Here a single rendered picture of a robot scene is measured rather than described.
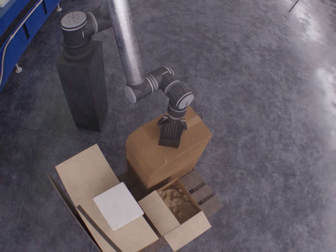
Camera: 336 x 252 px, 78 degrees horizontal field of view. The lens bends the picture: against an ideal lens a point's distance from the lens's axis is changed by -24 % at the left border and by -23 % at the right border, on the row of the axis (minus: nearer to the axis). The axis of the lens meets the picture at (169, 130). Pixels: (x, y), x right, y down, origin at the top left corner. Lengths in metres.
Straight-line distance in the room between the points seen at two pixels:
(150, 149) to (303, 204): 2.07
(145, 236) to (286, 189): 1.79
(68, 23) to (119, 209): 1.36
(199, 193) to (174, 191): 0.38
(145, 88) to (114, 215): 0.93
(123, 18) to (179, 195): 1.49
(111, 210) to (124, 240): 0.25
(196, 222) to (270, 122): 1.76
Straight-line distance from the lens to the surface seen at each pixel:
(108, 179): 2.00
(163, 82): 1.40
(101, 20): 1.90
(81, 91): 2.23
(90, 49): 2.03
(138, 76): 1.32
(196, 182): 2.49
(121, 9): 1.18
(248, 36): 4.35
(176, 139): 1.68
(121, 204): 1.87
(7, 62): 3.44
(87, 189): 2.00
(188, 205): 2.14
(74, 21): 1.83
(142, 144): 1.77
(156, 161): 1.72
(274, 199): 2.93
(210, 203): 2.47
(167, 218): 1.95
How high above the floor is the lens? 2.47
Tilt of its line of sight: 61 degrees down
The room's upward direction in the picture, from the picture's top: 15 degrees clockwise
